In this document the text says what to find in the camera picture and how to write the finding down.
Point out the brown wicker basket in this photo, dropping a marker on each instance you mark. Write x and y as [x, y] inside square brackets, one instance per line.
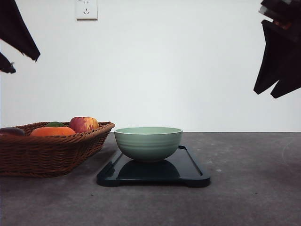
[51, 151]

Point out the orange tangerine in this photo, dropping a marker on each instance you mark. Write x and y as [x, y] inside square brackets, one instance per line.
[52, 132]

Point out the black rectangular tray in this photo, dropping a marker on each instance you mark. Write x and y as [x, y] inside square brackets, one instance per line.
[181, 169]

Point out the dark green fruit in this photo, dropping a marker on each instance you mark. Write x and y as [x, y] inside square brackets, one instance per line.
[55, 124]

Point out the green ceramic bowl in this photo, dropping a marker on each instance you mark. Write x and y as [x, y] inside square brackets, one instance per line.
[148, 144]

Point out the white wall socket left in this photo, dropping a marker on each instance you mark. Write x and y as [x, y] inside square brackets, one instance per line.
[86, 10]

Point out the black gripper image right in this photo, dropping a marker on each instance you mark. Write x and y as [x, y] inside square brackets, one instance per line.
[282, 57]

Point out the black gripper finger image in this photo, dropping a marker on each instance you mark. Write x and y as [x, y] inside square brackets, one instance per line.
[14, 30]
[5, 65]

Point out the dark purple fruit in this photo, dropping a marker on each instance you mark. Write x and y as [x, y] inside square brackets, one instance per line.
[12, 131]

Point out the red yellow apple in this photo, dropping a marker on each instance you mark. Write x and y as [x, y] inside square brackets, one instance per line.
[84, 124]

